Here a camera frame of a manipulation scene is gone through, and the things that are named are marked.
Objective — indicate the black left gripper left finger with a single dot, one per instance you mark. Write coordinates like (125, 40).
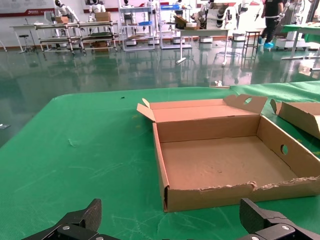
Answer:
(85, 220)

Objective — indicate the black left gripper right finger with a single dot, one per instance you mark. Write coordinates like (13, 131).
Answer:
(260, 222)

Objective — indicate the small brown cardboard box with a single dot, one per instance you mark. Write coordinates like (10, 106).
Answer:
(212, 125)

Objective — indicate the large brown cardboard box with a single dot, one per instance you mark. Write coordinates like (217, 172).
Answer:
(300, 117)

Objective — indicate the green table cloth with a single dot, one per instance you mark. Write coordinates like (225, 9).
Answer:
(75, 150)

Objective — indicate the small white object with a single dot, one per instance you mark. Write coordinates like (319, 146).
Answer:
(218, 83)

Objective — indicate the black round stool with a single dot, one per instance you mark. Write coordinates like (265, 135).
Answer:
(23, 37)

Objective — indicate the metal pipe rack table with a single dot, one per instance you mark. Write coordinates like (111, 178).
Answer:
(100, 23)
(57, 25)

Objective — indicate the green covered table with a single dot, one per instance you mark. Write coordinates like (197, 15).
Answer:
(300, 28)

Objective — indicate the grey table white legs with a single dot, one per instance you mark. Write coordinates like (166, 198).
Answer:
(205, 30)

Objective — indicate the white desk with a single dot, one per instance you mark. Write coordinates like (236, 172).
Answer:
(22, 26)

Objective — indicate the cardboard carton on rack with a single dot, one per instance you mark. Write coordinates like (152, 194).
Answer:
(102, 16)

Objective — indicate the blue plastic bin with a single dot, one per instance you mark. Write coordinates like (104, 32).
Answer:
(145, 23)

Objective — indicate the white humanoid robot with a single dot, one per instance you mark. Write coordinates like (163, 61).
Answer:
(97, 8)
(126, 5)
(62, 10)
(218, 15)

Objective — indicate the person in black shirt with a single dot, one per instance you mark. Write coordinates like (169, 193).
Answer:
(272, 10)

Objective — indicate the white shelf rack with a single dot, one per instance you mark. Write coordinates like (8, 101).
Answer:
(136, 8)
(175, 7)

